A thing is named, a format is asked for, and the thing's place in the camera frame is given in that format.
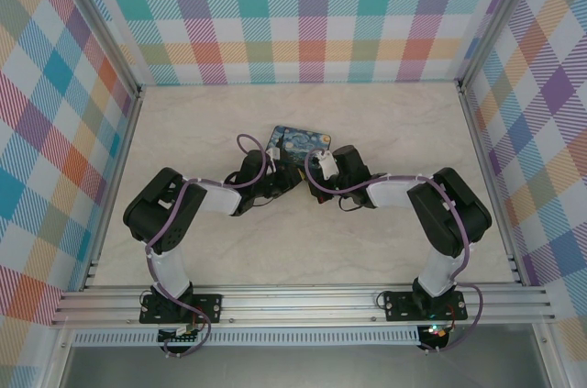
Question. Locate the aluminium side floor rail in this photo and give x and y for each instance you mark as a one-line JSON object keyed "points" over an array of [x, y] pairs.
{"points": [[112, 186], [490, 186]]}

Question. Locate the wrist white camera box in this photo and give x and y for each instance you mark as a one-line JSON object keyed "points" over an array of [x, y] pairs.
{"points": [[274, 153], [326, 166]]}

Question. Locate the aluminium mounting rail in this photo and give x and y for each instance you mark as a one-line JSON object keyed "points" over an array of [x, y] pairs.
{"points": [[298, 303]]}

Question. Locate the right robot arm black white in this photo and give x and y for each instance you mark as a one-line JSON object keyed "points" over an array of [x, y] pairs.
{"points": [[458, 209]]}

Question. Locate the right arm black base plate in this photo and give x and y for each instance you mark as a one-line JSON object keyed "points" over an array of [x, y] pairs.
{"points": [[399, 305]]}

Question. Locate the blue starry night print box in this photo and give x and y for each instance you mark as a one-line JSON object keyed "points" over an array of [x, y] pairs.
{"points": [[300, 140]]}

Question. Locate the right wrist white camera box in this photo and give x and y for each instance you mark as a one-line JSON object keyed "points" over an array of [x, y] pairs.
{"points": [[326, 166]]}

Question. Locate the aluminium frame post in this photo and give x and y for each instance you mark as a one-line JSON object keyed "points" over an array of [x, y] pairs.
{"points": [[98, 16], [497, 16]]}

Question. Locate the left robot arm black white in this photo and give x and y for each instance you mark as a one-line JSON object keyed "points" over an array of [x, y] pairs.
{"points": [[165, 223]]}

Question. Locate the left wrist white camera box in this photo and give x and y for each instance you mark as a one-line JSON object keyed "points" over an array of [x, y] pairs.
{"points": [[274, 153]]}

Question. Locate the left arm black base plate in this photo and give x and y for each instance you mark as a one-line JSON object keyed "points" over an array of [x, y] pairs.
{"points": [[206, 307]]}

